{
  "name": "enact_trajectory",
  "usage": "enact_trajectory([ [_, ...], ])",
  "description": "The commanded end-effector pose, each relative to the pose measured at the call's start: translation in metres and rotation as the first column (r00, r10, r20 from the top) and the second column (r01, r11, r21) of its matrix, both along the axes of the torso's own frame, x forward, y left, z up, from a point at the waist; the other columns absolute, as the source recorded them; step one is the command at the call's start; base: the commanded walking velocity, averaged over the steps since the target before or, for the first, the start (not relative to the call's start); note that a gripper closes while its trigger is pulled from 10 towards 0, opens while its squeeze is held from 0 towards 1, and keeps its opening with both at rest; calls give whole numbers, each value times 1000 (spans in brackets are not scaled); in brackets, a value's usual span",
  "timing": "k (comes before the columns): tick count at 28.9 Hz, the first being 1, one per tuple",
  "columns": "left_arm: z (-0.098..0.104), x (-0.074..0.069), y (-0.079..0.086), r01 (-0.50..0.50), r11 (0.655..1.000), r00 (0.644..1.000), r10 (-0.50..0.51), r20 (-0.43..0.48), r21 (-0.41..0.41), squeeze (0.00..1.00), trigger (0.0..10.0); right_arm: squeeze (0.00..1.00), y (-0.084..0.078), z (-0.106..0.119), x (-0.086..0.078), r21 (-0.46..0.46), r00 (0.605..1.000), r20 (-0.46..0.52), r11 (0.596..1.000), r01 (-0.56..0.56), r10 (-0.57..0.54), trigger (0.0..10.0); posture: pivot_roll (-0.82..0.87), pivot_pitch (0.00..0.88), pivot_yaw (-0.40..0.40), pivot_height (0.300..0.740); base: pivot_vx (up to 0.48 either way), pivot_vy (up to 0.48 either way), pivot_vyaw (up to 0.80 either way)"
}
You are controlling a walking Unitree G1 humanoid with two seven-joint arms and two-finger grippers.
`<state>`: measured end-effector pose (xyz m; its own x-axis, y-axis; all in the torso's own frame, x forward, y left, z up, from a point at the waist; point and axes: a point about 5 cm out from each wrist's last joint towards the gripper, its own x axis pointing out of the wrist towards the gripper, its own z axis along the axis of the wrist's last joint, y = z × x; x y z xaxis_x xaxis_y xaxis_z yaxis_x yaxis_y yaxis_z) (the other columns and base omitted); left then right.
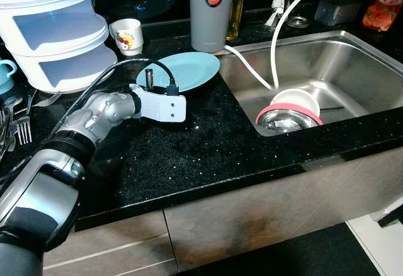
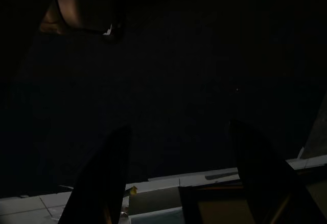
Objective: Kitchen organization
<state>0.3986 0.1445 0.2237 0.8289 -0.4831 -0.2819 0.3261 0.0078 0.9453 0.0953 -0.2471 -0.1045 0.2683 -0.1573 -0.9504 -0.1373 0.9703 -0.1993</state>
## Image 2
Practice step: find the small yellow scrap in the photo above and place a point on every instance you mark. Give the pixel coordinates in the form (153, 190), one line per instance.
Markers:
(134, 190)

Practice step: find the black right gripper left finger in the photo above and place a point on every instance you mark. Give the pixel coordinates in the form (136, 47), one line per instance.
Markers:
(99, 183)

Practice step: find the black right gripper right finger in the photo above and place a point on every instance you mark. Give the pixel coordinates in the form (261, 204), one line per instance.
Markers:
(263, 178)

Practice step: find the black floor mat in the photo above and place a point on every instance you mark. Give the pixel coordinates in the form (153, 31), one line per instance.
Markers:
(178, 80)

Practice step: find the tan foot in dark sandal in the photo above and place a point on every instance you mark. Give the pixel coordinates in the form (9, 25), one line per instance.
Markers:
(69, 6)

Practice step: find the brown cardboard box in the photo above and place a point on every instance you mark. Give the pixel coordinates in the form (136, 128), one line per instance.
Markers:
(217, 206)

